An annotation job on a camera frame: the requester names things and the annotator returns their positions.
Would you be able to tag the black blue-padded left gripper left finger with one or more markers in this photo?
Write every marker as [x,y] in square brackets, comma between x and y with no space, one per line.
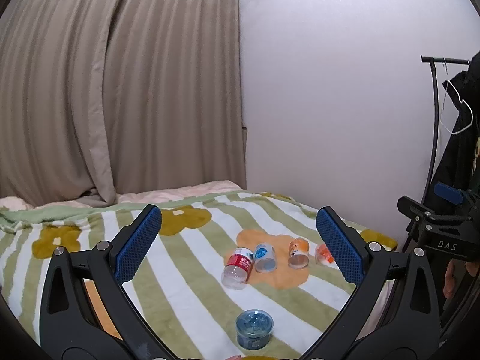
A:
[69,326]

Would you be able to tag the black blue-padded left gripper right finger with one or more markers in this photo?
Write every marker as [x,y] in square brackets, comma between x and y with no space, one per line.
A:
[409,325]

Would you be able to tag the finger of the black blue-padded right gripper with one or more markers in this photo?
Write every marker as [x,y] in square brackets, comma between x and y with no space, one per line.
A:
[454,196]
[421,214]

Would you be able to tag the blue plastic cup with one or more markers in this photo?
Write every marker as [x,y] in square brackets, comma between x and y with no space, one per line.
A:
[254,329]

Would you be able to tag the small orange clear cup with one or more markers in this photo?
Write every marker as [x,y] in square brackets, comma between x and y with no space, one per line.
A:
[322,255]

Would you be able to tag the orange label clear cup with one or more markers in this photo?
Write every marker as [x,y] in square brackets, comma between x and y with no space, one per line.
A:
[298,253]

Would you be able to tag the light blue label clear cup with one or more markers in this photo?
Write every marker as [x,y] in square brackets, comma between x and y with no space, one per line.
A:
[265,258]

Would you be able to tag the red label clear cup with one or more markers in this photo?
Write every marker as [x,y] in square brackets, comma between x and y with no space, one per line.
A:
[238,269]

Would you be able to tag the black hanging clothes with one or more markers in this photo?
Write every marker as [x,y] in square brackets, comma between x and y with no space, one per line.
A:
[459,168]

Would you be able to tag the pink bed sheet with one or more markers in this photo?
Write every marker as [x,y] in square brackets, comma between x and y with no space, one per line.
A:
[155,196]

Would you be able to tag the black clothes rack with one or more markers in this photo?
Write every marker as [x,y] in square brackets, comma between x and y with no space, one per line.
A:
[432,61]

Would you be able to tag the green striped floral blanket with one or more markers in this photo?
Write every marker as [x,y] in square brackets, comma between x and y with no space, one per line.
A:
[178,288]

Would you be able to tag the beige curtain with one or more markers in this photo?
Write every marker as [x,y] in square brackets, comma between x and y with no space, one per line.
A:
[107,97]

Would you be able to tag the white wire hanger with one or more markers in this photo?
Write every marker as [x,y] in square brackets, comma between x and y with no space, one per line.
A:
[458,105]

